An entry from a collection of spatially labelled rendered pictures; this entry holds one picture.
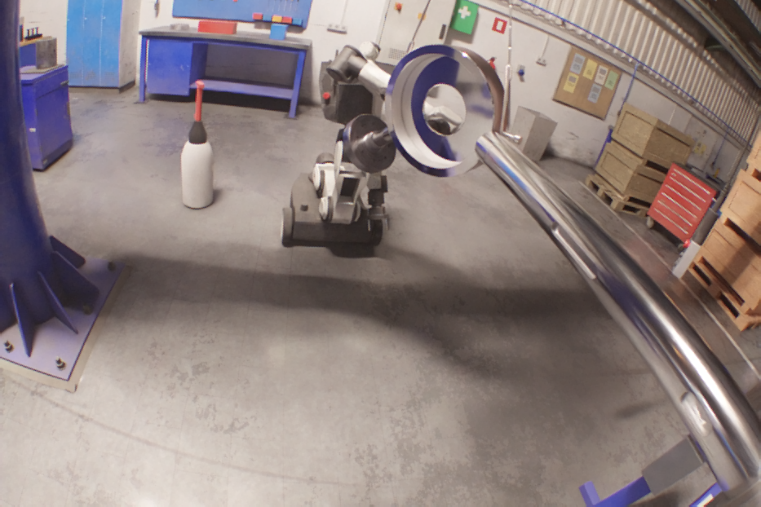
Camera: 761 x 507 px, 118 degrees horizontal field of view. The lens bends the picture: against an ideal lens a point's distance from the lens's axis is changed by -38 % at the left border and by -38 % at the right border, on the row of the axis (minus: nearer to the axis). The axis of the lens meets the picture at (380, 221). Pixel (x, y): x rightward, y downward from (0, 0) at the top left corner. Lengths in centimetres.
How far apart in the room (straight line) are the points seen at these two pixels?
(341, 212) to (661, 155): 446
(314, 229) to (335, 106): 71
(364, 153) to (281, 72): 385
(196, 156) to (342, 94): 99
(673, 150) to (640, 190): 76
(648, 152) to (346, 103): 418
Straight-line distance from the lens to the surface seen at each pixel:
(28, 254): 166
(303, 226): 205
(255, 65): 499
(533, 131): 531
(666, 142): 541
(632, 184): 523
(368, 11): 488
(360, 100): 170
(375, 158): 121
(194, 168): 229
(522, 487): 160
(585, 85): 632
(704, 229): 128
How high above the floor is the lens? 129
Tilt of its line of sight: 31 degrees down
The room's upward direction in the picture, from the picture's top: 15 degrees clockwise
